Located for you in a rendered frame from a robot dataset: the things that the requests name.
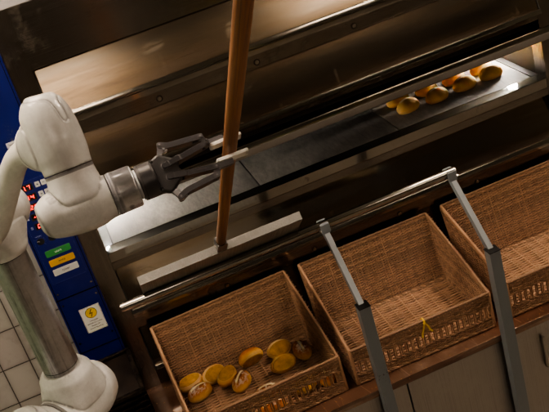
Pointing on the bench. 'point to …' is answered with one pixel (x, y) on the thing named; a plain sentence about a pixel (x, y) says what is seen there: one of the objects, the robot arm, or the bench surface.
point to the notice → (93, 318)
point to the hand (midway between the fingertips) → (229, 148)
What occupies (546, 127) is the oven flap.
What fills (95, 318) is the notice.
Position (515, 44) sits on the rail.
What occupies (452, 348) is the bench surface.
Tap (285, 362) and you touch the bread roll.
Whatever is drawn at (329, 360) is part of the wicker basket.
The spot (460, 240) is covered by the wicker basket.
